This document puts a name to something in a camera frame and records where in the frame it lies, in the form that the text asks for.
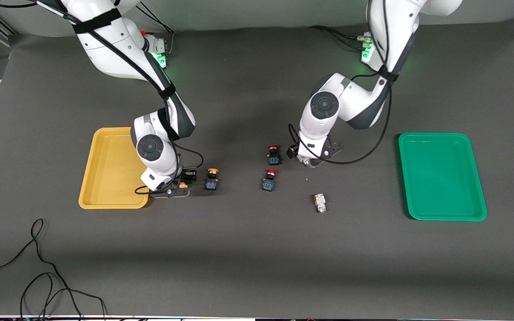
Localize red mushroom push button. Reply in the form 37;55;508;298
262;169;278;192
266;144;281;166

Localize yellow plastic tray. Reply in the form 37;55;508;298
79;127;158;210

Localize dark grey table mat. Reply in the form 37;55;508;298
0;17;514;318

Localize green plastic tray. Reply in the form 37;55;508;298
398;132;488;222

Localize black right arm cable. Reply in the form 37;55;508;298
0;0;205;196

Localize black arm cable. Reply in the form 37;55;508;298
0;0;205;196
287;0;394;165

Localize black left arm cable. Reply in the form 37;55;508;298
287;0;394;165

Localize black left base cables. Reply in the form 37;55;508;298
308;25;373;50

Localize black base cables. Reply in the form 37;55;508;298
308;25;373;50
140;2;175;56

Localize black right base cables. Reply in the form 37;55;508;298
140;2;175;56

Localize thin black loose cable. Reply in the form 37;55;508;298
0;218;108;321

